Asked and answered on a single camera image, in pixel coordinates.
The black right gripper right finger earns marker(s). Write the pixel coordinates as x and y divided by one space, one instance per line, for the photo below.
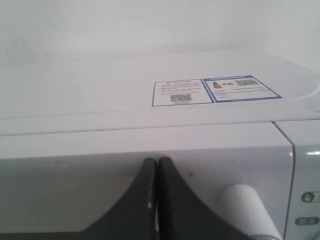
181 213

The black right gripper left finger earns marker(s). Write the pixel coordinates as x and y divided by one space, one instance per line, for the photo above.
133 215

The white microwave door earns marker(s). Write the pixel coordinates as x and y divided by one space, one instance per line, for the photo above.
53 188

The white Midea microwave oven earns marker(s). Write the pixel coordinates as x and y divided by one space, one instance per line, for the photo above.
109 100

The label sticker on microwave top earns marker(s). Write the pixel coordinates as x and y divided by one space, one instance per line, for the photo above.
211 90

